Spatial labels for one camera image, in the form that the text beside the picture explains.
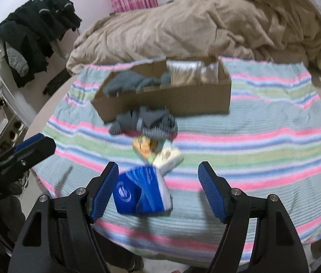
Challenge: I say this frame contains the beige duvet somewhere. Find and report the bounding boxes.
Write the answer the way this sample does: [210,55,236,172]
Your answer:
[66,0,321,76]

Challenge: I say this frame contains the grey hanging sock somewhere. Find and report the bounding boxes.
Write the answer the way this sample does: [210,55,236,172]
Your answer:
[5,45,29,77]

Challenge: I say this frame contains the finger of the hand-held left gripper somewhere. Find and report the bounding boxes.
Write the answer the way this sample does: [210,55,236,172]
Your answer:
[0,133,56,177]

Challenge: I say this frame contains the yellow snack packet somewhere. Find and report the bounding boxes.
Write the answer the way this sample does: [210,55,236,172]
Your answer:
[132,136,164,162]

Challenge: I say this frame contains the pile of black clothes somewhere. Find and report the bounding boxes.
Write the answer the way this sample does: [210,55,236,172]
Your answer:
[0,0,82,88]

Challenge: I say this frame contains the striped blanket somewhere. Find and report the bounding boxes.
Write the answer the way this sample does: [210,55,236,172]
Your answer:
[32,57,321,261]

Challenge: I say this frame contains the grey cloth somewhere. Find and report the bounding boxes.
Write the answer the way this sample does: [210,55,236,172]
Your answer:
[103,71,172,98]

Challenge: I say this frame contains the grey striped sock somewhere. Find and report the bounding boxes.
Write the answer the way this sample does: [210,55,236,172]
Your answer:
[108,106,178,142]

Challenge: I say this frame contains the clear plastic packet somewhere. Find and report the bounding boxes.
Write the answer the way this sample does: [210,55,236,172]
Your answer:
[166,58,219,86]

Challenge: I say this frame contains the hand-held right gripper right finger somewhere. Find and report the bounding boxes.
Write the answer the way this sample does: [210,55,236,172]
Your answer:
[198,161,311,273]

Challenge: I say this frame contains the cardboard box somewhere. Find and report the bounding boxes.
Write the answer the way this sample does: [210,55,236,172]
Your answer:
[91,56,232,124]

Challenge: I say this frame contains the blue tissue packet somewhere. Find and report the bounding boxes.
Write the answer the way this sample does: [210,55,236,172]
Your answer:
[112,166,173,216]

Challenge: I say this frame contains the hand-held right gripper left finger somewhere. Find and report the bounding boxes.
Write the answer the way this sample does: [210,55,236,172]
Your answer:
[8,161,120,273]

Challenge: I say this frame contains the white tissue packet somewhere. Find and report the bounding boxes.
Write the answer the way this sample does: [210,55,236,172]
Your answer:
[152,147,185,177]

